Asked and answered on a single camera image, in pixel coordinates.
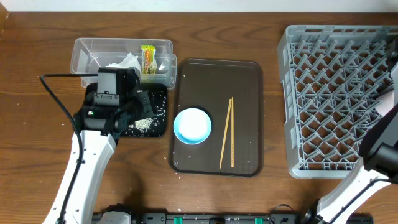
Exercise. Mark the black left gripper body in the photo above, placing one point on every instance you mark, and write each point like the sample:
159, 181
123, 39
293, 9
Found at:
136, 107

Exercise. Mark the pile of rice grains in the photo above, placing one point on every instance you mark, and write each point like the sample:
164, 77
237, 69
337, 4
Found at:
154, 126

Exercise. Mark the black rectangular tray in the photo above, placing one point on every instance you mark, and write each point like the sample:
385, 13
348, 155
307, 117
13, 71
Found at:
156, 94

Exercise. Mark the orange green snack wrapper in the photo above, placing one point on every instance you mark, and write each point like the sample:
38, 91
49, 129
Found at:
149, 64

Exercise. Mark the white tissue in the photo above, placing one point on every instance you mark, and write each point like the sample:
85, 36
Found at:
130, 61

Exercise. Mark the small light blue bowl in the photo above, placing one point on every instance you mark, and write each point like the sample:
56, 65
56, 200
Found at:
192, 126

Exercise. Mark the wooden chopstick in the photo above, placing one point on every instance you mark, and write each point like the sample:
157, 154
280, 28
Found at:
225, 133
232, 132

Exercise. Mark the white cup pink inside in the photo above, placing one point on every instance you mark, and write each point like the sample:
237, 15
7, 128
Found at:
386, 103

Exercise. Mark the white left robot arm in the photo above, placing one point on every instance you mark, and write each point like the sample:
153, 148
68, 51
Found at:
108, 109

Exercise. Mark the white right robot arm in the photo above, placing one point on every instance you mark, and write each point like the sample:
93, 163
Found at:
376, 168

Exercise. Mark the clear plastic waste bin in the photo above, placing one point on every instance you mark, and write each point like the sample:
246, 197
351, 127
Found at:
91, 54

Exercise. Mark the grey dishwasher rack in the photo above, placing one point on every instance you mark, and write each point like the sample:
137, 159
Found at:
332, 77

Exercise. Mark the brown serving tray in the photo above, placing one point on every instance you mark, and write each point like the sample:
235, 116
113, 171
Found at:
208, 85

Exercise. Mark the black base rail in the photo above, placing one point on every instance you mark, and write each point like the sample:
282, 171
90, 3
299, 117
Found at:
122, 214

